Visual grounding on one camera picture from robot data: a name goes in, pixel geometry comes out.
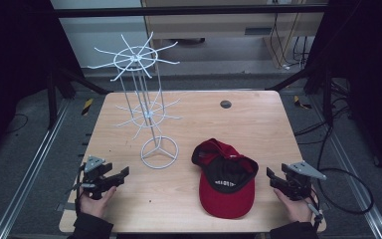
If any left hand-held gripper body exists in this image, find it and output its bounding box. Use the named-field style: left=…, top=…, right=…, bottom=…
left=74, top=154, right=114, bottom=201

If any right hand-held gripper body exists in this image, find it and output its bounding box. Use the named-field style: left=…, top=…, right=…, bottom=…
left=280, top=160, right=328, bottom=202

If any person's right hand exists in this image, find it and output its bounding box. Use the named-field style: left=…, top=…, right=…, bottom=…
left=273, top=187, right=320, bottom=224

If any person's left hand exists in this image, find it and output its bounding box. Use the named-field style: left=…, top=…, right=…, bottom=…
left=78, top=185, right=118, bottom=220

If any red baseball cap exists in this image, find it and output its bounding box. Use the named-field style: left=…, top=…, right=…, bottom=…
left=191, top=137, right=260, bottom=220

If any yellow black striped tape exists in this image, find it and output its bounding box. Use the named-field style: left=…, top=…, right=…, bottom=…
left=81, top=98, right=95, bottom=117
left=292, top=95, right=313, bottom=111

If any black metal stand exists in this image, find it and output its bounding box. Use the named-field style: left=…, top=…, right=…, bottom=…
left=45, top=64, right=111, bottom=131
left=264, top=61, right=335, bottom=128

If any white cabinet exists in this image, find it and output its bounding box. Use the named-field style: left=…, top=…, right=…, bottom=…
left=49, top=0, right=151, bottom=70

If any black curtain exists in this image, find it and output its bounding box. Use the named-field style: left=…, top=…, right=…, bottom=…
left=0, top=0, right=85, bottom=163
left=302, top=0, right=382, bottom=185

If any light wooden desk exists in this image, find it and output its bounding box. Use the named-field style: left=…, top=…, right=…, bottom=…
left=140, top=0, right=330, bottom=70

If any left hand-held gripper cable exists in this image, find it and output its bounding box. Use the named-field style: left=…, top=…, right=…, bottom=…
left=67, top=161, right=88, bottom=215

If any hand-held gripper cable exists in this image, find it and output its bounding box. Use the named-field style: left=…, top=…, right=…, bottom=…
left=306, top=187, right=325, bottom=232
left=67, top=161, right=88, bottom=215

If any right hand-held gripper cable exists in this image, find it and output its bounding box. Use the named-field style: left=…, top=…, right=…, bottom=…
left=306, top=187, right=325, bottom=232

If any aluminium floor rail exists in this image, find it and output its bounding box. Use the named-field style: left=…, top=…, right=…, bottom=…
left=310, top=95, right=382, bottom=239
left=0, top=99, right=72, bottom=239

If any black looped floor cable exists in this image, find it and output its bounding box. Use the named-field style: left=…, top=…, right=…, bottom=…
left=315, top=123, right=376, bottom=216

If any white wire hanging rack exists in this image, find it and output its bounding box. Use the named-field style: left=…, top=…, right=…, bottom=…
left=87, top=31, right=183, bottom=170

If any thin black floor cable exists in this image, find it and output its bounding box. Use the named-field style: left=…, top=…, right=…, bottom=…
left=3, top=113, right=30, bottom=135

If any bundle of hanging cables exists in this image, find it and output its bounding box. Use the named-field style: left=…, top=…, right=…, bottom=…
left=269, top=12, right=311, bottom=72

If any black horizontal frame bar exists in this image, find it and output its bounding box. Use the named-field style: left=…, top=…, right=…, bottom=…
left=51, top=3, right=330, bottom=19

